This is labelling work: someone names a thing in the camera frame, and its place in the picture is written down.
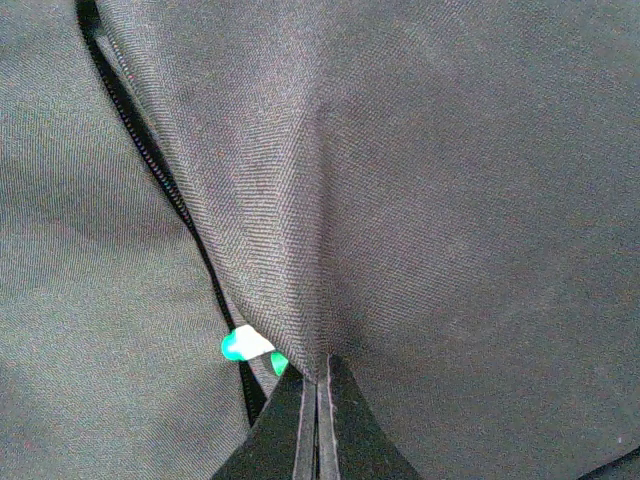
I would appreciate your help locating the black student backpack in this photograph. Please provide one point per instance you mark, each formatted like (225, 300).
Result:
(444, 194)

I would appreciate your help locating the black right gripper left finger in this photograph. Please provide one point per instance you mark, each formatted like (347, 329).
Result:
(282, 442)

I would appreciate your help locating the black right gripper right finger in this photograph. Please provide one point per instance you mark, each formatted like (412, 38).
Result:
(350, 442)

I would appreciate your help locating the blue capped white pen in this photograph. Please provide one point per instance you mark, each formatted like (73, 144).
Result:
(245, 343)

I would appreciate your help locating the silver green pen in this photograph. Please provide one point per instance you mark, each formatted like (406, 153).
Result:
(278, 362)

